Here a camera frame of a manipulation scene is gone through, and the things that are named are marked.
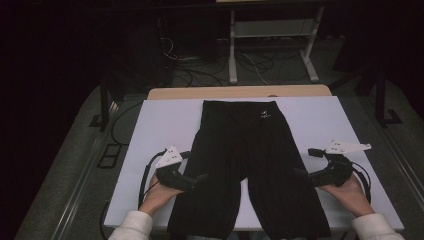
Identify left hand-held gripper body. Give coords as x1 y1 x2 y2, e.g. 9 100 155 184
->
155 145 198 193

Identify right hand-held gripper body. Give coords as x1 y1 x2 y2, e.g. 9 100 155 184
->
310 139 372 188

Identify black pants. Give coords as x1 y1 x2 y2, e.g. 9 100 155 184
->
166 99 333 240

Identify person's right hand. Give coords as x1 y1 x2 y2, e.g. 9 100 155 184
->
319 173 376 218

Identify person's left hand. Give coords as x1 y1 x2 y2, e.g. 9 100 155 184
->
138 173 185 218

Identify white board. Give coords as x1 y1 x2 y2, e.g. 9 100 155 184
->
103 96 405 232

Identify wooden table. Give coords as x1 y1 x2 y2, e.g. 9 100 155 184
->
147 84 333 101

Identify black metal stand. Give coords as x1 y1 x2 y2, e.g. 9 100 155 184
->
373 66 403 128
89 74 122 132

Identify left hand-held gripper black cable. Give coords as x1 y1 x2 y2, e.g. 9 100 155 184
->
137 149 168 210

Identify hand-held gripper black cable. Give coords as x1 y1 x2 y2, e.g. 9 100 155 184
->
349 161 373 205
137 149 168 210

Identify right hand-held gripper black cable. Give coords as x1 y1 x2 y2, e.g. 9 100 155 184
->
349 161 373 205

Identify black floor cable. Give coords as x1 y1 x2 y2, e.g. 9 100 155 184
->
110 100 145 147

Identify metal floor rail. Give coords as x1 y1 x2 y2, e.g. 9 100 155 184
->
361 96 424 208
49 99 122 240

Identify tangle of floor cables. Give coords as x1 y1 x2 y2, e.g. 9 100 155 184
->
159 35 279 88

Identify white metal desk frame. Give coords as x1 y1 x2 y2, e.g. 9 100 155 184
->
228 4 326 85

